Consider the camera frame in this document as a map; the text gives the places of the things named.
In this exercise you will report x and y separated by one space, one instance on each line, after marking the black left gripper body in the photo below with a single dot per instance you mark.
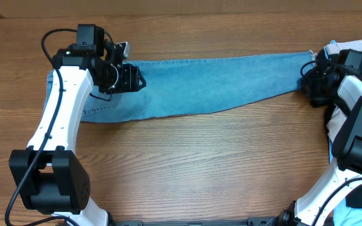
117 80

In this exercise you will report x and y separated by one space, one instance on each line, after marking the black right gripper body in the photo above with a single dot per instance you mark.
312 83

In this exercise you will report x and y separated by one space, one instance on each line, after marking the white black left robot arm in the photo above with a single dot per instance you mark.
49 177

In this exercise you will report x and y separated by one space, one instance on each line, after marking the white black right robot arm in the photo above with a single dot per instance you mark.
333 186

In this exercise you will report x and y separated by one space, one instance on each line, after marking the light blue denim jeans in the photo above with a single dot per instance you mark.
199 86

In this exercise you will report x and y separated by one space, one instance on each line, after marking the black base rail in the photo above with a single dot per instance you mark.
251 221

